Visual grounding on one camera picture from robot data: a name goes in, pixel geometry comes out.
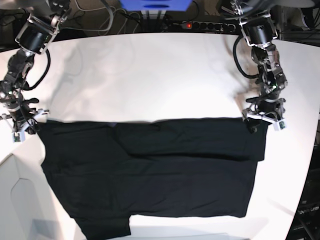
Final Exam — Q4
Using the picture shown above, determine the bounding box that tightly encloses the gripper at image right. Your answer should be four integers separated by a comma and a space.
242, 96, 286, 134

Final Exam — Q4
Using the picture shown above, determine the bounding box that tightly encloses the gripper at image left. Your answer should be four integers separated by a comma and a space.
0, 98, 50, 140

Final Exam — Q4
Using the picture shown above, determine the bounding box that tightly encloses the black T-shirt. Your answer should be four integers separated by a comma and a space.
38, 118, 269, 240

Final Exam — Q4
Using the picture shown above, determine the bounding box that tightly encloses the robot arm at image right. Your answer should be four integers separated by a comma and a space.
230, 0, 288, 133

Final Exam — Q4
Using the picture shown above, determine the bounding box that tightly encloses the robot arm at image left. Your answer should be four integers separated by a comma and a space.
0, 0, 71, 143

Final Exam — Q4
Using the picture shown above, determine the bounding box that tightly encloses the white box at left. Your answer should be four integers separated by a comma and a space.
0, 154, 64, 240

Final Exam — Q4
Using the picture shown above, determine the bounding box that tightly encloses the black power strip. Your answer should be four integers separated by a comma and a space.
166, 21, 237, 33

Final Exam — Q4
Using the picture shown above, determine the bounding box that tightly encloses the blue plastic box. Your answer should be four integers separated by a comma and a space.
120, 0, 193, 12

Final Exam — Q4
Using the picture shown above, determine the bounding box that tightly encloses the wrist camera at image left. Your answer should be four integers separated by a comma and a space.
11, 131, 25, 143

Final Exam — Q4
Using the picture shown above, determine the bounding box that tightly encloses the wrist camera at image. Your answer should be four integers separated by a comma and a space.
11, 131, 25, 143
273, 119, 287, 131

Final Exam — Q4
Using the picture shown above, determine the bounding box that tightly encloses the wrist camera at image right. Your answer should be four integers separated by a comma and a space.
273, 119, 287, 131

